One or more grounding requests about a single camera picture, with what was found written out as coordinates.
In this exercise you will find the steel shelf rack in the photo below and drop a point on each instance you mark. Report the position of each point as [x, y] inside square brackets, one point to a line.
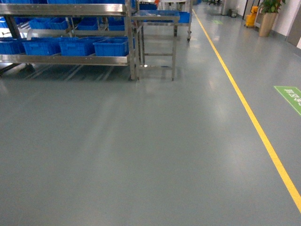
[67, 32]

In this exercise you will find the yellow mop bucket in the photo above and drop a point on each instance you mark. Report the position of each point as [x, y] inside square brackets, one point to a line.
[250, 18]

